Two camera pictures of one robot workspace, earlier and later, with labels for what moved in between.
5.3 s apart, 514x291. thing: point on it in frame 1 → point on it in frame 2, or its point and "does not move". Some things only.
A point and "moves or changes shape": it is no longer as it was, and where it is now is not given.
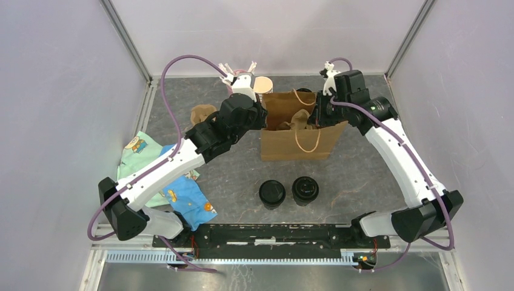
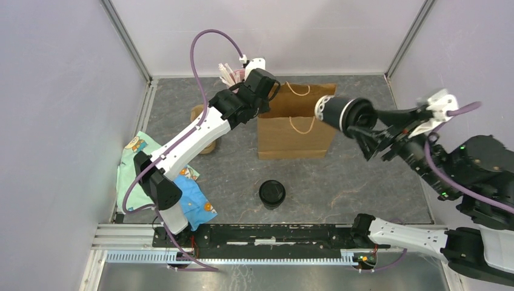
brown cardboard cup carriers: (200, 112) does not move
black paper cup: (271, 193) does not move
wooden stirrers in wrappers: (228, 69) does not move
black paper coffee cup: (305, 189) moves or changes shape
